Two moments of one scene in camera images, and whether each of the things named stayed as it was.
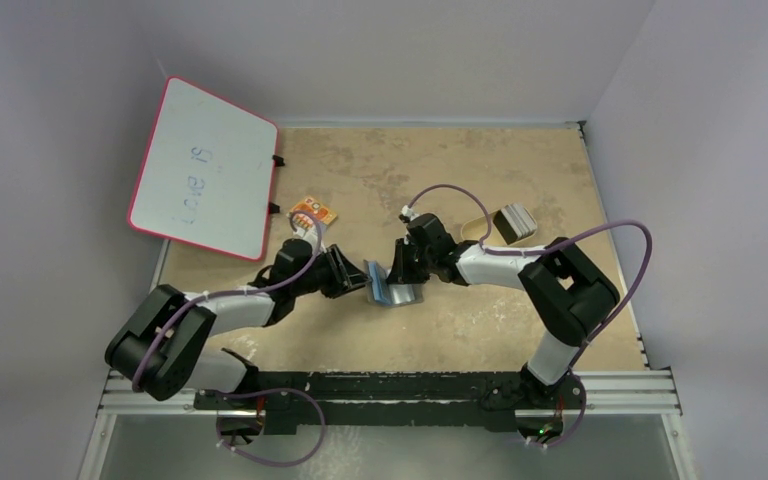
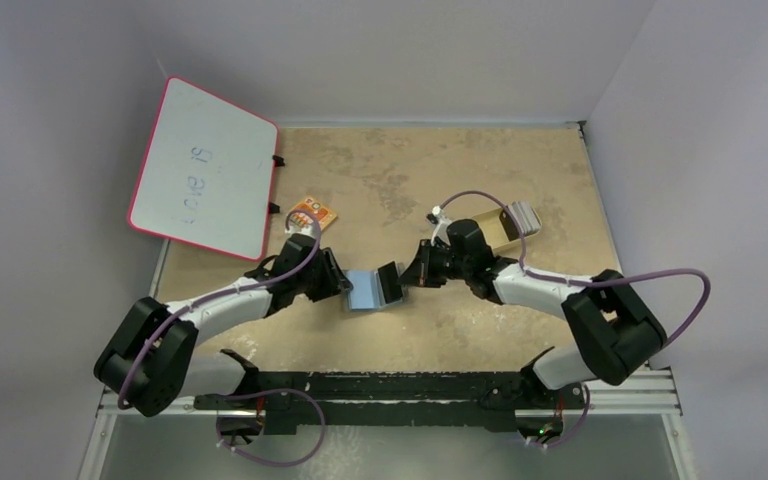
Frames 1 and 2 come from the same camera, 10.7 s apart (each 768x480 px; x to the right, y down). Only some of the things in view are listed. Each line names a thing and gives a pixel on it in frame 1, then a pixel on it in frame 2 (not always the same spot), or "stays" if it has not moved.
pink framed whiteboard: [208, 172] stays
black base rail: [286, 402] stays
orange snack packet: [313, 205] stays
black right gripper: [404, 261] to [424, 264]
